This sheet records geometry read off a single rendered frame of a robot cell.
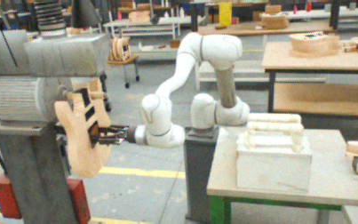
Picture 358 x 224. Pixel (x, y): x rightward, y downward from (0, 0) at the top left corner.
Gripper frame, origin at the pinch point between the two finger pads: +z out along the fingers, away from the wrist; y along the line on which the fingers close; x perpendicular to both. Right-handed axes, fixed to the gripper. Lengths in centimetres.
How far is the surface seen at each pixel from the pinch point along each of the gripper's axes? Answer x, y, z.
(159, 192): -115, 94, 9
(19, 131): 2.7, -3.9, 36.7
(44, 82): 25.1, 1.2, 19.3
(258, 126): 11, -9, -72
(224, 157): -17, 11, -57
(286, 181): -12, -12, -83
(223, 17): -79, 690, 3
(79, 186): -50, 22, 32
